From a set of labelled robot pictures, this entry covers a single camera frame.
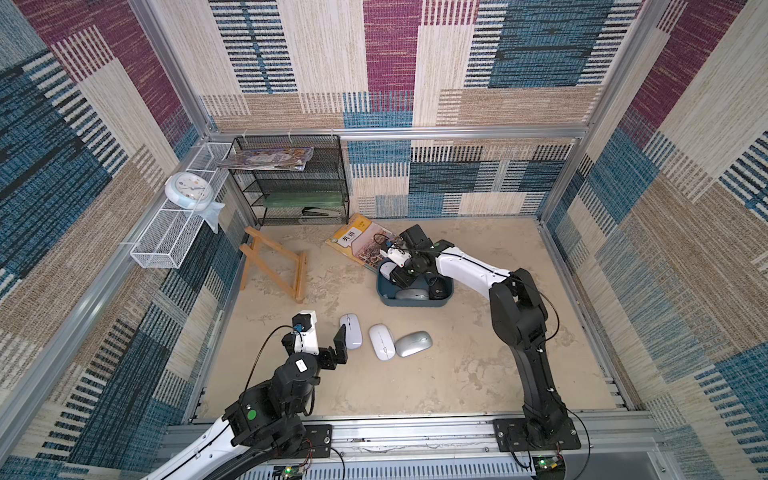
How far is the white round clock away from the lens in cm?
73

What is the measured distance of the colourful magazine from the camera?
2.71ft

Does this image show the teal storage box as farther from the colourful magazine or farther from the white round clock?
the white round clock

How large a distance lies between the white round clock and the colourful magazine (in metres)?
0.07
